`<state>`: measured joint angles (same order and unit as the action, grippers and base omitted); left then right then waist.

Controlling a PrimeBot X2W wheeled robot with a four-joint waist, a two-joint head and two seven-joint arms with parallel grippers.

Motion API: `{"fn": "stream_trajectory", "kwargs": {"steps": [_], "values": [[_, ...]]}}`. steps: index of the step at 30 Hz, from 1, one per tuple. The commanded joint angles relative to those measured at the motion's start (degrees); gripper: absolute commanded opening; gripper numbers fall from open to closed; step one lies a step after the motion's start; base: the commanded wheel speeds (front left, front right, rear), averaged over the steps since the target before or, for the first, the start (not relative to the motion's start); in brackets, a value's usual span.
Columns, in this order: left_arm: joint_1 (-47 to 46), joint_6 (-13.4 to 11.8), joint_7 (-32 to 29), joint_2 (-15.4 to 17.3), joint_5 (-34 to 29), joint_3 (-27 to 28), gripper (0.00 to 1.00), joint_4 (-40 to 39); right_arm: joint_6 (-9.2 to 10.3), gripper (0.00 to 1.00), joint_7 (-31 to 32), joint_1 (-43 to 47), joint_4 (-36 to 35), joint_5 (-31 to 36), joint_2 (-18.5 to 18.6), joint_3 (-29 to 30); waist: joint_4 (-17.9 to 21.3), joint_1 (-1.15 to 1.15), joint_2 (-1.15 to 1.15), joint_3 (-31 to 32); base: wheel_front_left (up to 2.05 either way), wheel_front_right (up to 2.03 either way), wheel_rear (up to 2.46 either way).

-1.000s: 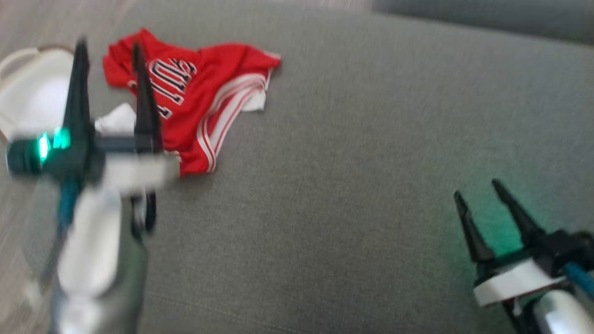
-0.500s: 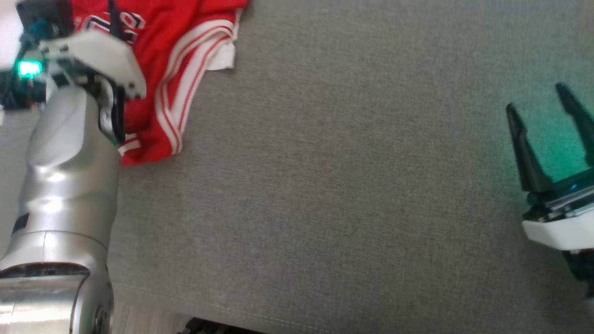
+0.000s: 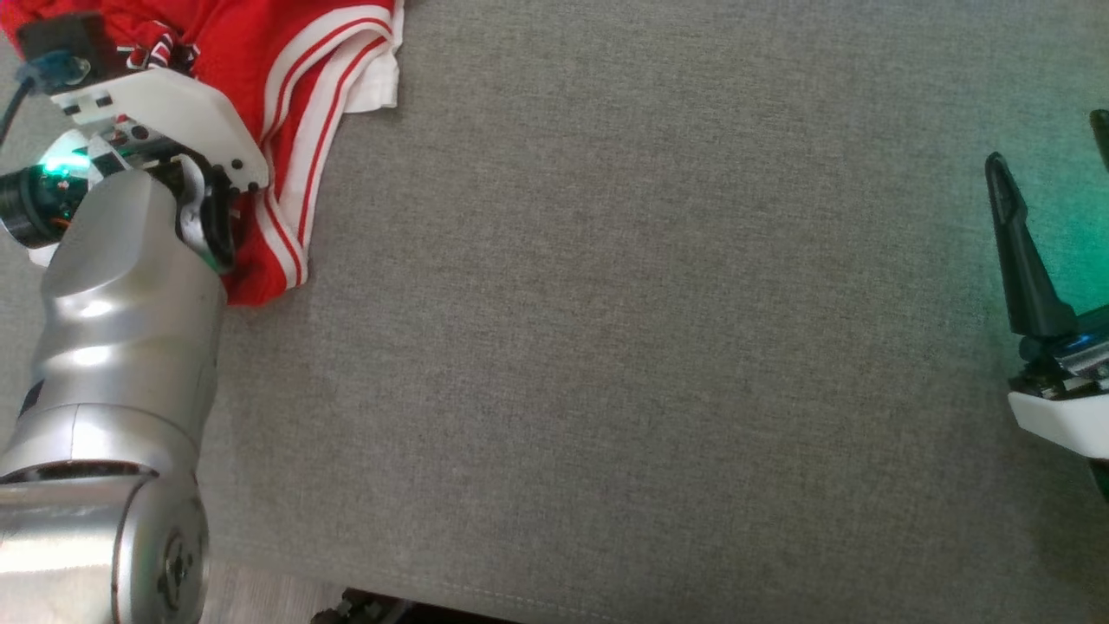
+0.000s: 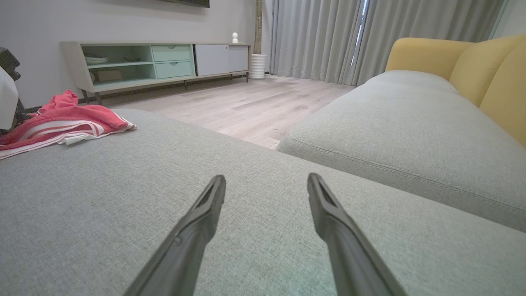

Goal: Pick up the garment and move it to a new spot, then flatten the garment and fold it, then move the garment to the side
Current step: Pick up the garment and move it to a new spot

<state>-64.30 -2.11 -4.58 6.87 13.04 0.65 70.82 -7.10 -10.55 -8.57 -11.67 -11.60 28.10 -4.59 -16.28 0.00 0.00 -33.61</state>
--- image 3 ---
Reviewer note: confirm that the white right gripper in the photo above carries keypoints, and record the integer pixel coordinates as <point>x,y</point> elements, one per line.
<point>1066,416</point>

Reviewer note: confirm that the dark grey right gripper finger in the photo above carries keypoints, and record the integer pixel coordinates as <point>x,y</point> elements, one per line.
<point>1103,139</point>

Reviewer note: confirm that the red white basketball jersey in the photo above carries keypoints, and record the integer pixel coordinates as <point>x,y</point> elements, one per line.
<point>303,78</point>

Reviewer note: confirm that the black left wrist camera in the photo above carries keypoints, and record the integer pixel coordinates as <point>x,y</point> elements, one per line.
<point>65,35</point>

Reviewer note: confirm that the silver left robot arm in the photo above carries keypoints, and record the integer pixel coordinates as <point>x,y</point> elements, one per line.
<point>130,347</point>

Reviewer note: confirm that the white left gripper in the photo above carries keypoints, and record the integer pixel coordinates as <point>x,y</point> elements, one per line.
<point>173,108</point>

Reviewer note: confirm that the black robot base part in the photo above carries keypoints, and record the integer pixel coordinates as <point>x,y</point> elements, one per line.
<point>390,608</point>

